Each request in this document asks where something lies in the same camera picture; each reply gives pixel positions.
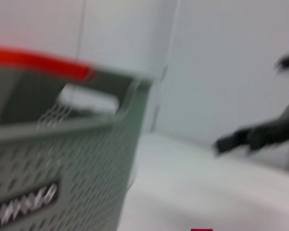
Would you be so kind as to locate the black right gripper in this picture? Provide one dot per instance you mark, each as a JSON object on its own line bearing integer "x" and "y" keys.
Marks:
{"x": 274, "y": 131}

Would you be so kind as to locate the grey-green perforated storage bin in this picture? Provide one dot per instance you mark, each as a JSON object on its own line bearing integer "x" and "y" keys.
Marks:
{"x": 62, "y": 168}

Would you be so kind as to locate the long dark red brick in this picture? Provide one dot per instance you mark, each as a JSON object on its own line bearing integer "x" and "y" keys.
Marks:
{"x": 201, "y": 229}

